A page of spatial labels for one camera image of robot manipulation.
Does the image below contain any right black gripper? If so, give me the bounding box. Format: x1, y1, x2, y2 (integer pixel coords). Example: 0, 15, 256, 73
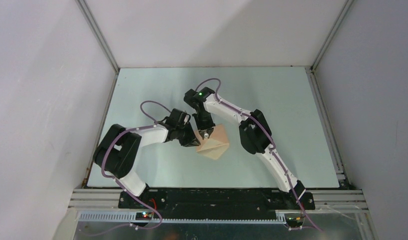
193, 110, 216, 137

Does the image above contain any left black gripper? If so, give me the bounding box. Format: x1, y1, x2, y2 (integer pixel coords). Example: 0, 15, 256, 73
176, 121, 200, 148

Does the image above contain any tan paper envelope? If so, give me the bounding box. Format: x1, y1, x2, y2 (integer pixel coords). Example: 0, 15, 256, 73
195, 124, 230, 160

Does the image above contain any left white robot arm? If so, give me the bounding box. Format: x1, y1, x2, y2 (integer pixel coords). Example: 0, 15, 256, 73
93, 108, 200, 208

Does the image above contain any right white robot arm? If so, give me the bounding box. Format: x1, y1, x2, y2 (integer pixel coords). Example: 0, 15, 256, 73
183, 87, 315, 211

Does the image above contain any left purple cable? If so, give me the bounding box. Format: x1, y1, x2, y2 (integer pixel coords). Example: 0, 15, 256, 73
99, 100, 191, 238

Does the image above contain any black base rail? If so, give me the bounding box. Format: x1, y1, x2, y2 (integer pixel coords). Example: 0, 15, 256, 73
118, 187, 315, 221

